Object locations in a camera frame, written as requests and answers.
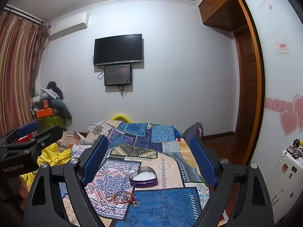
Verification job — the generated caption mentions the pile of clothes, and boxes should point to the pile of clothes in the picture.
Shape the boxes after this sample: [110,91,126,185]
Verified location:
[30,81,73,126]

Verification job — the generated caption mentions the red braided bracelet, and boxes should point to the red braided bracelet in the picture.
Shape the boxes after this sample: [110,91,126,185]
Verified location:
[116,191,136,205]

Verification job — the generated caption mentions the blue patchwork blanket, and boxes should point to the blue patchwork blanket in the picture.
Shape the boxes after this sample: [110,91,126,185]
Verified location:
[57,119,229,227]

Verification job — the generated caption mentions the white card sticker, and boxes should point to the white card sticker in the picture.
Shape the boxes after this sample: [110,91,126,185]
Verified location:
[276,42,289,54]

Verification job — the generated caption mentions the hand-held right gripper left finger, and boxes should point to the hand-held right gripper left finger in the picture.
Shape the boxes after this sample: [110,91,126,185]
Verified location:
[22,135,109,227]

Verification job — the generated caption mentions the black wall television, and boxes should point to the black wall television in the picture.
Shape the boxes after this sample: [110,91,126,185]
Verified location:
[93,34,144,67]

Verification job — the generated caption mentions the wooden wardrobe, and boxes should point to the wooden wardrobe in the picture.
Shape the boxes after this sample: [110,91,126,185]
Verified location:
[198,0,266,166]

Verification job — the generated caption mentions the yellow ring-shaped object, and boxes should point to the yellow ring-shaped object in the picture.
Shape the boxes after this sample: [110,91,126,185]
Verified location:
[111,113,131,123]

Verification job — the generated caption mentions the striped red curtain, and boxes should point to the striped red curtain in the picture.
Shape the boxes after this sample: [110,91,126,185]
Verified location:
[0,11,51,136]

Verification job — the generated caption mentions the curtain rod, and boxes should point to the curtain rod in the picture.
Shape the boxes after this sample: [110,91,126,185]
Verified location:
[3,4,46,25]

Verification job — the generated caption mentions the white air conditioner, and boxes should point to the white air conditioner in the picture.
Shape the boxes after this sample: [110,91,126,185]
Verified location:
[48,14,89,41]

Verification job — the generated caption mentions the yellow cloth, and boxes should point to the yellow cloth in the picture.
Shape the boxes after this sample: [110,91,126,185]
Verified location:
[20,143,72,185]

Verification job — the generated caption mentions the white door with heart decals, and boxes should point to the white door with heart decals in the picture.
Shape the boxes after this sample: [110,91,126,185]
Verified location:
[244,0,303,168]

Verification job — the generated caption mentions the small items on suitcase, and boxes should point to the small items on suitcase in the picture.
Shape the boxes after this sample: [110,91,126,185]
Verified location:
[286,138,303,159]

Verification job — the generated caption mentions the dark purple bag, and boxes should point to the dark purple bag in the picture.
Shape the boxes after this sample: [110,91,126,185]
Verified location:
[182,122,203,140]

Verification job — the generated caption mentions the orange box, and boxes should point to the orange box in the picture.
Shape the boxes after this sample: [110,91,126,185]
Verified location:
[35,108,54,118]

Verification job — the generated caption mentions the small black wall monitor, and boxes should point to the small black wall monitor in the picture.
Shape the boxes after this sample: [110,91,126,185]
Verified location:
[104,64,132,86]

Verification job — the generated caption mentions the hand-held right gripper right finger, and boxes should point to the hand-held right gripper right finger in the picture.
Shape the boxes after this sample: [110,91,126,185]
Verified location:
[190,135,281,227]

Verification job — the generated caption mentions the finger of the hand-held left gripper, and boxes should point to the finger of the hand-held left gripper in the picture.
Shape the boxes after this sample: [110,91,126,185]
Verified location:
[0,120,40,147]
[15,125,64,158]

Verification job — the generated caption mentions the purple heart-shaped tin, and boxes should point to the purple heart-shaped tin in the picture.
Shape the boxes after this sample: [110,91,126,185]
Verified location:
[129,167,158,189]

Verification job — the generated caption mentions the striped bed sheet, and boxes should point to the striped bed sheet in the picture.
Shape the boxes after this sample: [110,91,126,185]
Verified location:
[57,131,88,152]

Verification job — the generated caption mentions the green patterned cloth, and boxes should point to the green patterned cloth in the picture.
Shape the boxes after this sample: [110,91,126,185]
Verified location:
[35,115,67,132]

